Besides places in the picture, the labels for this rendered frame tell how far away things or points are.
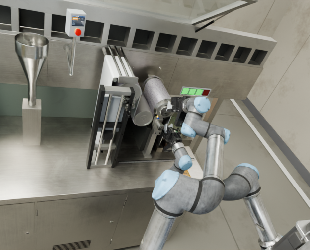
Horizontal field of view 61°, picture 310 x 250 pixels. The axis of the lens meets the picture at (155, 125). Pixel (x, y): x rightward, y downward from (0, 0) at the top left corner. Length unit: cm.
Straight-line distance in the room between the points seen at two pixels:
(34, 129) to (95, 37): 64
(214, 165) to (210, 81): 107
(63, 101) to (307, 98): 323
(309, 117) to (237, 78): 207
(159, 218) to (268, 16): 401
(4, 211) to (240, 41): 175
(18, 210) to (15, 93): 67
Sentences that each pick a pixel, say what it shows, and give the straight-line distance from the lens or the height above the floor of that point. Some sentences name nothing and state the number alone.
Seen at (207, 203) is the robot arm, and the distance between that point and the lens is 95.
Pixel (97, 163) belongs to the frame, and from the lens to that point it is 158.
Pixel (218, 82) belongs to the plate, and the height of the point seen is 128.
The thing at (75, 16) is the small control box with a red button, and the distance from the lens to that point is 122.
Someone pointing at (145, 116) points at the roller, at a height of 119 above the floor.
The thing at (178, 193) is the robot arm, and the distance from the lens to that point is 92.
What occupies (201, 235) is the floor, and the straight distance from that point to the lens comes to 267.
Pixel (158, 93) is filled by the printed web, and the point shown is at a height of 130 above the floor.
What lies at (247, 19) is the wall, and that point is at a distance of 448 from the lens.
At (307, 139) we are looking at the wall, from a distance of 407.
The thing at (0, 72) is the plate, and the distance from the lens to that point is 172.
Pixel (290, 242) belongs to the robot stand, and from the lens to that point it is 95.
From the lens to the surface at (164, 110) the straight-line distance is 155.
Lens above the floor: 210
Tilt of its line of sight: 37 degrees down
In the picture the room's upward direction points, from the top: 20 degrees clockwise
